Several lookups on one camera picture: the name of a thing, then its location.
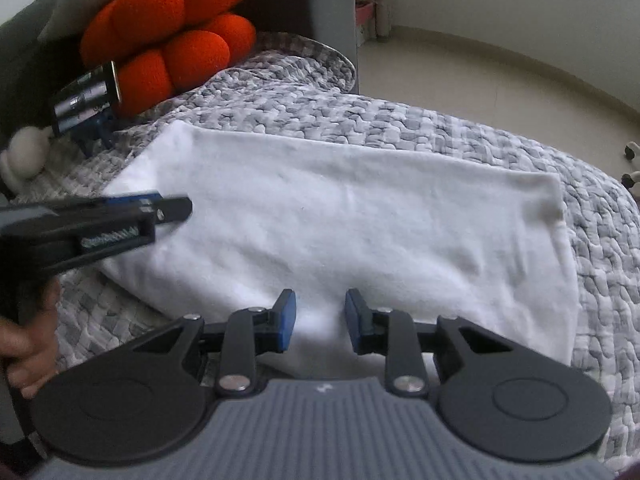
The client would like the orange knot cushion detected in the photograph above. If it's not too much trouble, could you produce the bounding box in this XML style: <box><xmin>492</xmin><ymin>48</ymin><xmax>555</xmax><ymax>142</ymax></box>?
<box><xmin>80</xmin><ymin>0</ymin><xmax>258</xmax><ymax>116</ymax></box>

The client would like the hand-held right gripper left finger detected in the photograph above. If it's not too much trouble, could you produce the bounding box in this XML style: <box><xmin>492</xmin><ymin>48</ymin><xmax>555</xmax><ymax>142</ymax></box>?
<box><xmin>132</xmin><ymin>288</ymin><xmax>297</xmax><ymax>395</ymax></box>

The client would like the grey checked quilt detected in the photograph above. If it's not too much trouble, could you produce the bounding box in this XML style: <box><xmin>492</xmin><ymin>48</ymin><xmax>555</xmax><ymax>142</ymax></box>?
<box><xmin>10</xmin><ymin>30</ymin><xmax>640</xmax><ymax>471</ymax></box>

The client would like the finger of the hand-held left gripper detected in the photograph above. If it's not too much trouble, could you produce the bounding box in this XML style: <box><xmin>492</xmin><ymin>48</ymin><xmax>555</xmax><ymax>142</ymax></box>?
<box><xmin>102</xmin><ymin>191</ymin><xmax>162</xmax><ymax>207</ymax></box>
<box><xmin>147</xmin><ymin>197</ymin><xmax>193</xmax><ymax>226</ymax></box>

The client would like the white plush toy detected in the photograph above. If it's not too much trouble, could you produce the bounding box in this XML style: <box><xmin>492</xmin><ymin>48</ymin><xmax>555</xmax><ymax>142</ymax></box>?
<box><xmin>0</xmin><ymin>127</ymin><xmax>52</xmax><ymax>193</ymax></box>

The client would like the pink storage box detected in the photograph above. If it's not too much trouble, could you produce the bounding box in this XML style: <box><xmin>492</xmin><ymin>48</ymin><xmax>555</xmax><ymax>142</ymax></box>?
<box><xmin>354</xmin><ymin>0</ymin><xmax>377</xmax><ymax>41</ymax></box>

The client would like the blue phone stand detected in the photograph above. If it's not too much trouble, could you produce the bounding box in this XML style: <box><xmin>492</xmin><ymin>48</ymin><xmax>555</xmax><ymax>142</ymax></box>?
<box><xmin>75</xmin><ymin>110</ymin><xmax>118</xmax><ymax>156</ymax></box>

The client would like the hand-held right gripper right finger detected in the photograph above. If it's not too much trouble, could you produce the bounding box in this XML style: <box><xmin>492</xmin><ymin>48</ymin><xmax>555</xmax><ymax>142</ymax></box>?
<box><xmin>345</xmin><ymin>288</ymin><xmax>506</xmax><ymax>395</ymax></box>

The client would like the smartphone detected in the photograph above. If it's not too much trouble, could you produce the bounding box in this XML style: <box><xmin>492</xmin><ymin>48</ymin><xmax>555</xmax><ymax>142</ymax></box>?
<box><xmin>50</xmin><ymin>60</ymin><xmax>123</xmax><ymax>137</ymax></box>

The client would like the grey sofa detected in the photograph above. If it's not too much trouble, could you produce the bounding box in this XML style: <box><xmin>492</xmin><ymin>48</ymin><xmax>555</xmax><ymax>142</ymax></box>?
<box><xmin>0</xmin><ymin>0</ymin><xmax>358</xmax><ymax>196</ymax></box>

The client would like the plain white garment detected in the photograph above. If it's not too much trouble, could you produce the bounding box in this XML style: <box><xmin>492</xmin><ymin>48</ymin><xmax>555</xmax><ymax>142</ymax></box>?
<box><xmin>97</xmin><ymin>120</ymin><xmax>576</xmax><ymax>366</ymax></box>

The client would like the person's left hand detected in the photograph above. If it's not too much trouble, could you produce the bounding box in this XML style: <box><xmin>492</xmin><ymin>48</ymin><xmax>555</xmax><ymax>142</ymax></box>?
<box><xmin>0</xmin><ymin>280</ymin><xmax>62</xmax><ymax>399</ymax></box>

